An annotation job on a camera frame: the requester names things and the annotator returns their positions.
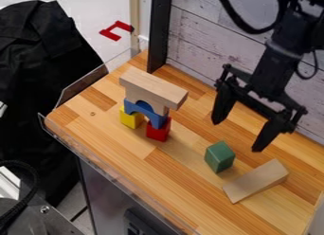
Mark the blue arch block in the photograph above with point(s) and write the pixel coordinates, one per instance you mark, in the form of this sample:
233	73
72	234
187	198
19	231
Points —
147	111

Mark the black post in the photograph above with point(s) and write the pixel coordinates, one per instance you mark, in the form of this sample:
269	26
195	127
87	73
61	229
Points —
158	30

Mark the red block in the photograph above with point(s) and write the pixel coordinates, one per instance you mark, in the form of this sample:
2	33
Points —
159	131

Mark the yellow block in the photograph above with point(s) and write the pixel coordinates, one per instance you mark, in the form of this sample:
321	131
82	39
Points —
130	118

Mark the black cloth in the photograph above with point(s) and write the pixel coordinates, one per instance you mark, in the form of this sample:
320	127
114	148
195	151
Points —
38	87

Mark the rectangular wooden block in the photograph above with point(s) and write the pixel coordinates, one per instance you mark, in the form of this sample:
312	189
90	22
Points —
154	89

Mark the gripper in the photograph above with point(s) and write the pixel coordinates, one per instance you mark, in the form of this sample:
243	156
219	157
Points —
274	77

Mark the red clamp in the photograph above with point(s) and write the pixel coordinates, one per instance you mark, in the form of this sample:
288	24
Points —
114	31

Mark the flat wooden wedge block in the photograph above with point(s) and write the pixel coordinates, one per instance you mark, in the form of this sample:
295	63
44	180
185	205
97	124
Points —
255	181

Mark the green block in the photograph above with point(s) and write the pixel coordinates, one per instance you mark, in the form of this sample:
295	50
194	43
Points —
219	156

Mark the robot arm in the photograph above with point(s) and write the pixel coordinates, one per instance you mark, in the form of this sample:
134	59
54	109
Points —
301	21

